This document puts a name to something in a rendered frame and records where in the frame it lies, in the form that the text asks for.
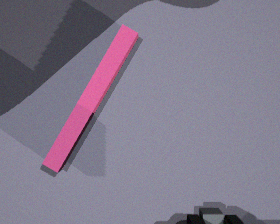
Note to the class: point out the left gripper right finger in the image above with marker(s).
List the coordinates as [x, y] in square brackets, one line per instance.
[232, 219]

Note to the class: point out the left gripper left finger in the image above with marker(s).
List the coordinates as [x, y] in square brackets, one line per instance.
[194, 219]

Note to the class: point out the grey rod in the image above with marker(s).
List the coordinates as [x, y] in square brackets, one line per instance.
[211, 215]

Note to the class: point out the pink rod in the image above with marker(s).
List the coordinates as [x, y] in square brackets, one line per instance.
[91, 98]

